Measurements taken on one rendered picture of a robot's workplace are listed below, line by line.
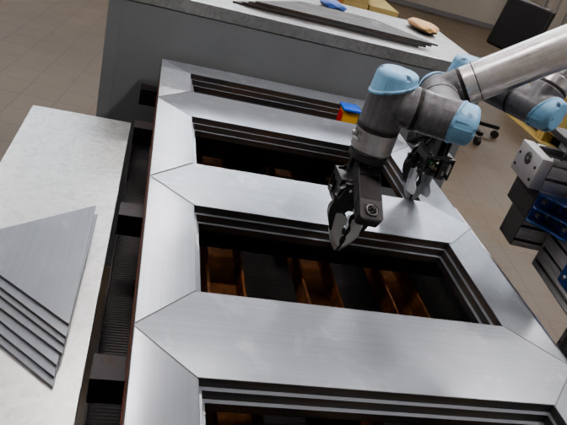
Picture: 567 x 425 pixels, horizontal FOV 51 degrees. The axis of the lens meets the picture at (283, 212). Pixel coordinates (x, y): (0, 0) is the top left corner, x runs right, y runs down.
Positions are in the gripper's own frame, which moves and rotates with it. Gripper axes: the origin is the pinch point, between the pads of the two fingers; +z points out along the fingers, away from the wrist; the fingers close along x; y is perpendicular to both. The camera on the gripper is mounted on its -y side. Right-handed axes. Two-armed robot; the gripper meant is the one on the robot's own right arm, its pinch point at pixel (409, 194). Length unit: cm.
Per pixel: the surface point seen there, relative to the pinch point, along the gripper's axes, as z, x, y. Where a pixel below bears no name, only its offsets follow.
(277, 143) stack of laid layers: 3.8, -29.4, -24.7
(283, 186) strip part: 0.7, -32.9, 5.3
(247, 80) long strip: 1, -35, -64
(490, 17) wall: 74, 507, -910
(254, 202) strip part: 0.6, -40.4, 14.5
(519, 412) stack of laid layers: 2, -3, 64
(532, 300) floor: 88, 131, -84
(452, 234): 0.6, 5.7, 15.2
